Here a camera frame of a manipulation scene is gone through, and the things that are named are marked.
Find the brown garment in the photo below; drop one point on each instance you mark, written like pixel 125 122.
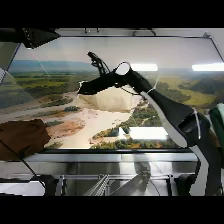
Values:
pixel 23 138

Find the cream T-shirt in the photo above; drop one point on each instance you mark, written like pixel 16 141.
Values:
pixel 110 100

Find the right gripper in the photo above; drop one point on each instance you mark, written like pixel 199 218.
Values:
pixel 98 85

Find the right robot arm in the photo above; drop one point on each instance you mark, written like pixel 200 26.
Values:
pixel 173 113

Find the silver frame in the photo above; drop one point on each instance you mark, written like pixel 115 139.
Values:
pixel 100 158

